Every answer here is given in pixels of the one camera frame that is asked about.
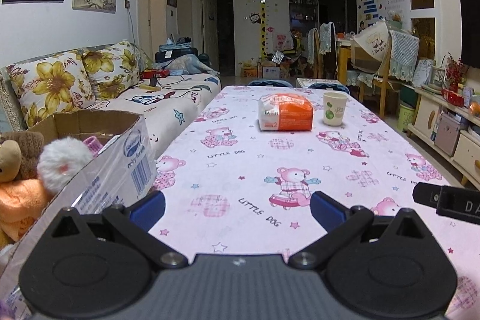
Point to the wooden chair with cloth covers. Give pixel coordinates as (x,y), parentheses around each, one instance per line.
(403,54)

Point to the large yellow floral pillow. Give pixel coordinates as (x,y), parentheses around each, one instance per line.
(52,87)

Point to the cream cabinet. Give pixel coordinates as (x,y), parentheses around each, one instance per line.
(423,121)

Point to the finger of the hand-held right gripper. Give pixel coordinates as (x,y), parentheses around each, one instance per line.
(425,194)

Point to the orange white tissue packet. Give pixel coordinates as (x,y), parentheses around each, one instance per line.
(288,113)

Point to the red flat box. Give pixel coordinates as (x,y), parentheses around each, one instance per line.
(155,73)

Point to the brown fluffy scrunchie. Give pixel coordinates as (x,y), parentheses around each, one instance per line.
(32,151)

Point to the red flower bunch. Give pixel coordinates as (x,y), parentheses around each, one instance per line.
(454,70)

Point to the cardboard box with plastic wrap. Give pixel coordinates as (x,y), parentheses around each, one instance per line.
(123,162)

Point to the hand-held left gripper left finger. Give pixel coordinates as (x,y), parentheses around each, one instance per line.
(148,209)

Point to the chair with light blue cover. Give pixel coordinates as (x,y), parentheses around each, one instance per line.
(324,42)

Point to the white red plastic bag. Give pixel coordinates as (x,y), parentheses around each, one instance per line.
(283,42)

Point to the small yellow floral pillow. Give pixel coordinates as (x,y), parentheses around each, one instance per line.
(112,69)

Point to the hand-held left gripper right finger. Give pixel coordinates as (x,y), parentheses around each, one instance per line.
(326,211)

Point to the clothes pile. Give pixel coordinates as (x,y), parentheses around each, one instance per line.
(183,59)

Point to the orange knitted sock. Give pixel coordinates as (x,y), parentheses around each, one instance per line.
(22,203)

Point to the beige plush bear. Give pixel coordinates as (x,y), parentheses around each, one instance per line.
(9,158)

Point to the green bucket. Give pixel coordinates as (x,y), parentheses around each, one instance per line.
(406,117)

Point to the giraffe height wall sticker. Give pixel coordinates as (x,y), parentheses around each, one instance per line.
(264,16)

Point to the black television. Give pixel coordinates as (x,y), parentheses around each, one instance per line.
(470,24)

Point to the white paper cup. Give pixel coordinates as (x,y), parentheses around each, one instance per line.
(335,110)

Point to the pink fuzzy cloth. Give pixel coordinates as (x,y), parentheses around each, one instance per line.
(92,145)

